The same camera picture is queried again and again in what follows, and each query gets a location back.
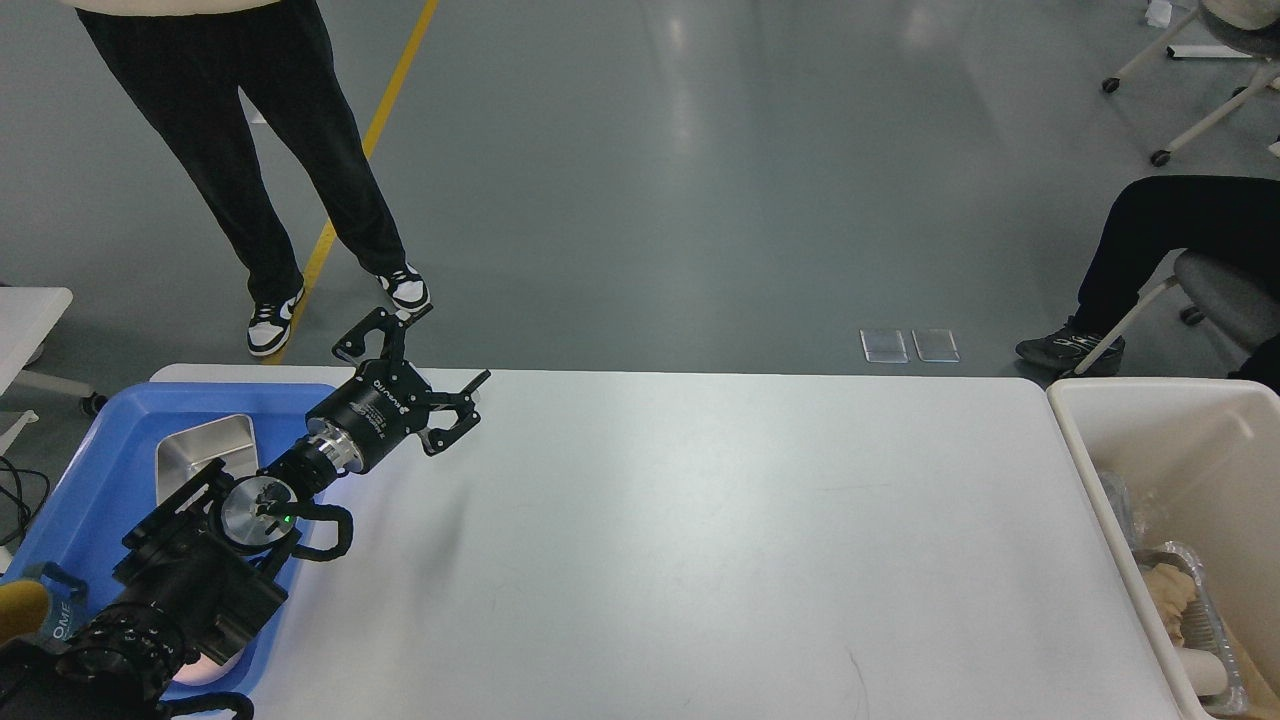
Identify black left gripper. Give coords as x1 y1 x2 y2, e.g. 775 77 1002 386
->
305 304 493 475

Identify small stainless steel tray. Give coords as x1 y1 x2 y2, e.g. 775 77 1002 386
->
155 414 259 503

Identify pink ribbed mug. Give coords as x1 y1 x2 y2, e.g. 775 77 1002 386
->
174 641 257 688

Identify aluminium foil tray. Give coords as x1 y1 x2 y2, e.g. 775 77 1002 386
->
1132 541 1251 717

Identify white paper cup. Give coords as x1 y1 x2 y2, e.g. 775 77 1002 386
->
1176 647 1230 698

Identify brown paper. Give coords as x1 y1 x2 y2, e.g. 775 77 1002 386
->
1140 562 1198 647

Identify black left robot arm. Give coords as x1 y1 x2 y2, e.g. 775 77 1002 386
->
3 307 490 719

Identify blue plastic tray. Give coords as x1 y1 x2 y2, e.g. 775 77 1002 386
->
18 383 329 675

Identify white side table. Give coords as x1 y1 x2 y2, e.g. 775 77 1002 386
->
1 286 108 416

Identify person in black trousers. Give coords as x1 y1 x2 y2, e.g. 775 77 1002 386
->
73 1 431 357

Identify teal yellow mug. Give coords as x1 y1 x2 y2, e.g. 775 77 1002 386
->
1 561 91 647

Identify beige plastic bin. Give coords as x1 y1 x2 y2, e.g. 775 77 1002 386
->
1047 378 1279 719

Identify grey office chair seat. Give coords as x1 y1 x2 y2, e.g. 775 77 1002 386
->
1074 249 1280 377

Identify person with grey shoes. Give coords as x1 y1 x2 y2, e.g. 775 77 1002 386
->
1015 176 1279 372

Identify white wheeled chair base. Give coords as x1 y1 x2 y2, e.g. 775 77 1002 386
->
1100 1 1277 168

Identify black cables at left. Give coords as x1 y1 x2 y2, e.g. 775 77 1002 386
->
0 452 52 550

